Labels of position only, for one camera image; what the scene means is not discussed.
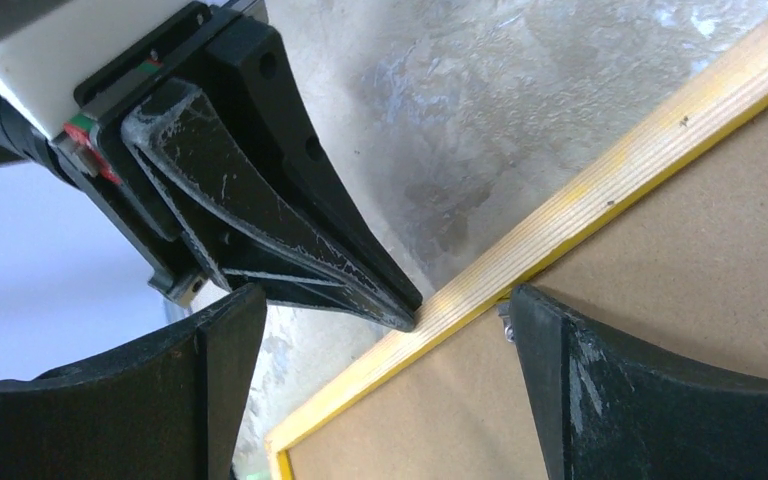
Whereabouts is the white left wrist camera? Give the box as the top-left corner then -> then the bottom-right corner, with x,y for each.
0,1 -> 186,139

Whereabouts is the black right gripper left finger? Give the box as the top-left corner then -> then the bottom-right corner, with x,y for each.
0,285 -> 266,479

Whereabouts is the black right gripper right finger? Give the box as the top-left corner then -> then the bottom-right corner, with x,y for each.
510,284 -> 768,479

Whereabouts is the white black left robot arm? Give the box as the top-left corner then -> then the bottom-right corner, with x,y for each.
0,1 -> 422,332

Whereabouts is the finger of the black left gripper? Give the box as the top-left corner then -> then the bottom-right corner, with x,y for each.
121,79 -> 417,332
205,16 -> 422,310

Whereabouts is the yellow picture frame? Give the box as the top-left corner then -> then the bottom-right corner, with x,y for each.
264,18 -> 768,479

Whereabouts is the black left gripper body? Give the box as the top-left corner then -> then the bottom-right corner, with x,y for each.
52,1 -> 268,307

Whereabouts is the brown frame backing board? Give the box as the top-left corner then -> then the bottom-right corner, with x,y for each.
289,108 -> 768,479

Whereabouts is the silver backing board clip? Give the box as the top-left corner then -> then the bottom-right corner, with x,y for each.
496,301 -> 515,344

